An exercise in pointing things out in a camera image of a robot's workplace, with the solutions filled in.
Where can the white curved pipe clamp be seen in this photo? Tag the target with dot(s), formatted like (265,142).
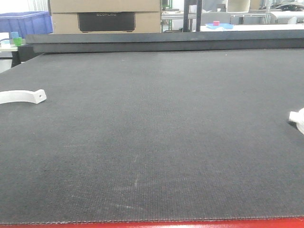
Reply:
(12,96)

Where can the white PVC pipe fitting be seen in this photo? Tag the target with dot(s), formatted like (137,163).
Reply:
(298,119)

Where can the dark grey table mat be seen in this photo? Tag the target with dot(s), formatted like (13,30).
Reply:
(152,136)

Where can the blue tray with pink cube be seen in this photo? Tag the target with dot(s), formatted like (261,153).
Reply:
(219,25)

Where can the large cardboard box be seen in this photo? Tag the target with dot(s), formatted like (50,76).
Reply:
(105,16)

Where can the black raised table board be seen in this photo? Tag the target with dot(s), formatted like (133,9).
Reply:
(158,42)

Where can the green cup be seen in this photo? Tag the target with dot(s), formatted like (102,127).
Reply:
(17,41)

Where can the blue plastic crate background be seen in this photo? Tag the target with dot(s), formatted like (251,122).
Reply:
(26,23)

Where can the blue cup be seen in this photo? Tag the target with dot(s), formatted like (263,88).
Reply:
(14,35)

